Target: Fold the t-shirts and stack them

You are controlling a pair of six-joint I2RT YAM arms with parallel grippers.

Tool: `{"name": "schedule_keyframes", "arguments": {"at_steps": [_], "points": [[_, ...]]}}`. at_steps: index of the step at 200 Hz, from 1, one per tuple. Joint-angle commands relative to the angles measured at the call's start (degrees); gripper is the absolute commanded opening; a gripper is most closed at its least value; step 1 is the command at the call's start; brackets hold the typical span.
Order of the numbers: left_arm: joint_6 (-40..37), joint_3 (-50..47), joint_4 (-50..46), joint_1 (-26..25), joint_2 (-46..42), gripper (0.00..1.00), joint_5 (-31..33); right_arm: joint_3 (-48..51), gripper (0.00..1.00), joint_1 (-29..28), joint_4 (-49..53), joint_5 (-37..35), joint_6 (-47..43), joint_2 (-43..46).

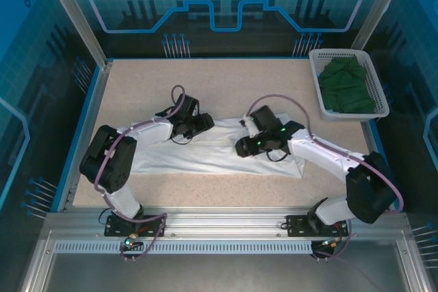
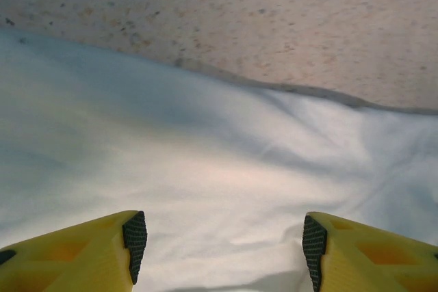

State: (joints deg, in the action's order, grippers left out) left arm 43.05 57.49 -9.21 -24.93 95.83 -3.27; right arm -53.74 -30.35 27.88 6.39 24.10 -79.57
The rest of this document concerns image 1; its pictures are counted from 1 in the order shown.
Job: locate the white plastic basket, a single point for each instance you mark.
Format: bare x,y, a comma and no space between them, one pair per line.
376,90

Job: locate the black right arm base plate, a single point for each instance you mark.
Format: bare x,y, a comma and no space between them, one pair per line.
296,225

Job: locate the small connector with green light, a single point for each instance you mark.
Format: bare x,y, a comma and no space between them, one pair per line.
129,242

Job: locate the white t-shirt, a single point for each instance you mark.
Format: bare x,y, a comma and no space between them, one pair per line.
205,155

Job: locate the aluminium frame post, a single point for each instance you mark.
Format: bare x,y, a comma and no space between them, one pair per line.
380,8
75,18

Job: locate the small connector with orange plug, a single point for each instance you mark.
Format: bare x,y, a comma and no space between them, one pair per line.
332,243

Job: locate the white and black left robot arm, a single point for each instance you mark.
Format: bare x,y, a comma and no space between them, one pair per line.
150,131

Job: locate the aluminium mounting rail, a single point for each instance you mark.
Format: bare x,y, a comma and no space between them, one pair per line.
222,223

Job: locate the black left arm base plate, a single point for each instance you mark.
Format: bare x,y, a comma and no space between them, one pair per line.
152,232

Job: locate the dark green t-shirt pile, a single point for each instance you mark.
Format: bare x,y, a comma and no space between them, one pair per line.
345,87

